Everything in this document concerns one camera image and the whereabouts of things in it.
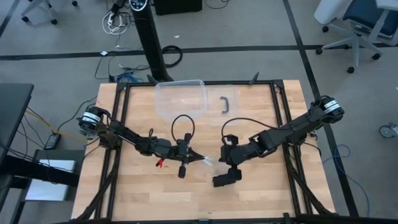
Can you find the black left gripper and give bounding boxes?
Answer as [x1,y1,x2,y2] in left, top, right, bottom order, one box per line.
[169,133,206,179]

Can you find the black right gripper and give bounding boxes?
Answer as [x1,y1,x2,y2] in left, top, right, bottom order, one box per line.
[220,136,265,174]

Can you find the clear plastic bag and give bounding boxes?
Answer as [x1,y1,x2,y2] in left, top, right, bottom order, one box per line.
[202,155,231,177]

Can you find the clear plastic storage bin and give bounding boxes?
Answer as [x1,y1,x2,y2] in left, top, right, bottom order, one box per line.
[154,79,208,123]

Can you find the clear bin lid grey handle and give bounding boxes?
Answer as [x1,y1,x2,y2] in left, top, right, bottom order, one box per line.
[205,86,241,127]

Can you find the black power adapter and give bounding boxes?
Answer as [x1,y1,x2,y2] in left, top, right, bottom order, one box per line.
[44,133,62,151]

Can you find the black floor case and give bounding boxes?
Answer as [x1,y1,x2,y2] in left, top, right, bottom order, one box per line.
[154,0,203,16]

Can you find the grey caster wheel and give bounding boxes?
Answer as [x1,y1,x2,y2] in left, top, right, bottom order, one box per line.
[379,123,398,139]

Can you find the black desk beam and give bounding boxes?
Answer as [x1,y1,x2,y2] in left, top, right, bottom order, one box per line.
[0,154,80,187]

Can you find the black desk top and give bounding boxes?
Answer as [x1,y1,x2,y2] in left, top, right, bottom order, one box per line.
[0,83,34,162]

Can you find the grey office chair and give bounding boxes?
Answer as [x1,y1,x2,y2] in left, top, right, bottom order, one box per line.
[315,0,398,75]

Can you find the grey chair base castors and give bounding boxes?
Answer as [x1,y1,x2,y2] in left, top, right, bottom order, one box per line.
[21,0,78,26]

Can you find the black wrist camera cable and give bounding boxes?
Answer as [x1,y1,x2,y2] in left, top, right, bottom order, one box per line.
[170,114,196,144]
[221,117,279,146]

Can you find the black table edge frame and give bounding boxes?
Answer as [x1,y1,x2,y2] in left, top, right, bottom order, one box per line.
[71,79,336,224]

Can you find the black coiled cable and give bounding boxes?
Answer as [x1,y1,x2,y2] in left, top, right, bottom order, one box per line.
[161,45,183,68]

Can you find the blue floor cable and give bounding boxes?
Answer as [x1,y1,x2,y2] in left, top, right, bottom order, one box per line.
[322,144,371,218]
[116,72,144,83]

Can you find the thin black floor cable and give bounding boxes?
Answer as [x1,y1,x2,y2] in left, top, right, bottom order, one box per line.
[94,51,150,82]
[57,95,98,131]

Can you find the yellow floor cable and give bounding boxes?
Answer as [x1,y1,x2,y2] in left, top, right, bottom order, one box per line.
[24,108,88,142]

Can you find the white power strip cables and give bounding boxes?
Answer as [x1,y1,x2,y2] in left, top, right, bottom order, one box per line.
[101,11,130,35]

